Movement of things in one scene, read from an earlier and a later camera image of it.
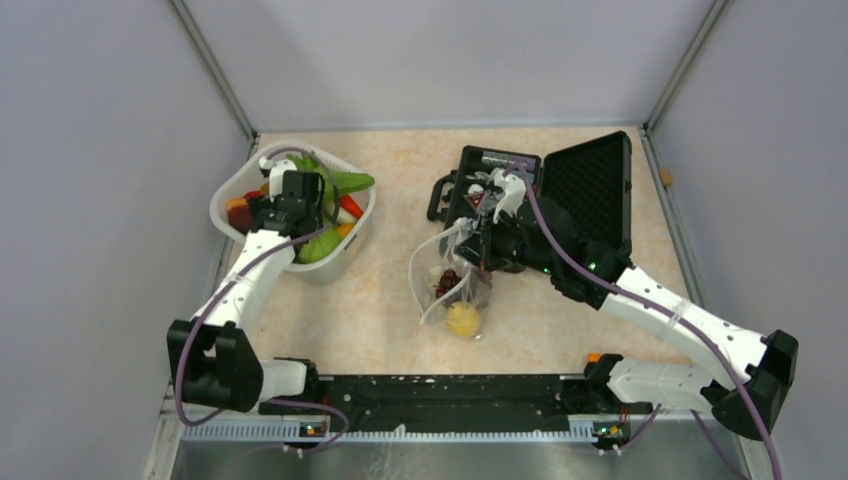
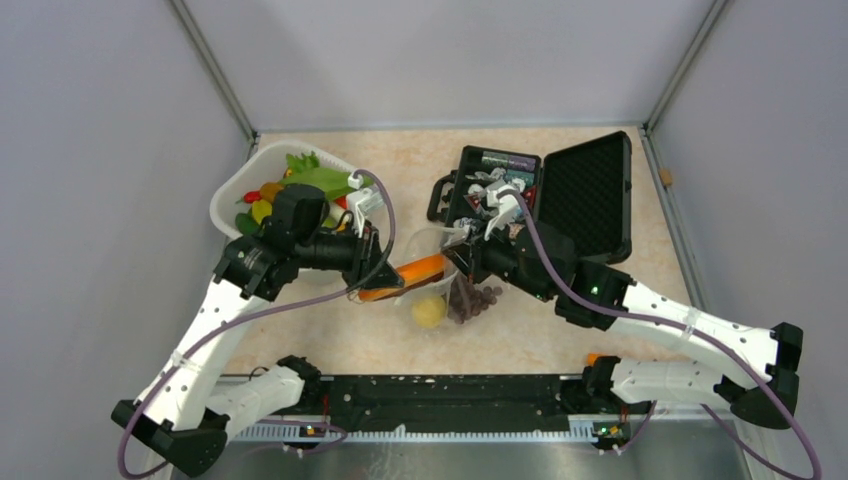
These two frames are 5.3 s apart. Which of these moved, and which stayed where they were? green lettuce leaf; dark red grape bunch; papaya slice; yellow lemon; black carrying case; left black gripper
Moved: papaya slice; yellow lemon; left black gripper; dark red grape bunch
Stayed: black carrying case; green lettuce leaf
